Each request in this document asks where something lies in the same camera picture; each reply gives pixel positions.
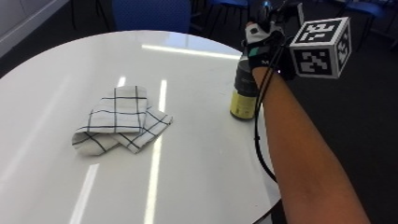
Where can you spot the blue chair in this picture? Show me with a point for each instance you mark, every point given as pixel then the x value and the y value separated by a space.
pixel 226 3
pixel 151 14
pixel 369 9

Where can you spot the white marker cube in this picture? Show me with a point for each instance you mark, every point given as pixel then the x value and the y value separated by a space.
pixel 319 49

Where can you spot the black and yellow bottle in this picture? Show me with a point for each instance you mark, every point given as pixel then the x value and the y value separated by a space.
pixel 244 93

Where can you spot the white checked cloth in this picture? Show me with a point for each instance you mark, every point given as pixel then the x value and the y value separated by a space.
pixel 120 119

